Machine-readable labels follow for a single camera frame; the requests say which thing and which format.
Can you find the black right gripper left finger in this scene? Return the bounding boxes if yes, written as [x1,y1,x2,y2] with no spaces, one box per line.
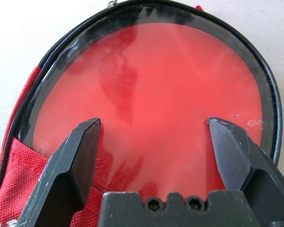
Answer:
[18,117,102,227]

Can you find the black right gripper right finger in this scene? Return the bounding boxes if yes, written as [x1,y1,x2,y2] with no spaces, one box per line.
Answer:
[207,116,284,227]

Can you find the red black paddle case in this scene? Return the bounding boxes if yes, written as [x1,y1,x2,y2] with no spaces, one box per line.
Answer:
[0,0,283,227]

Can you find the red ping-pong paddle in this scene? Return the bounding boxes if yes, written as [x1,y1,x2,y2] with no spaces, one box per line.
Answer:
[33,22,263,197]

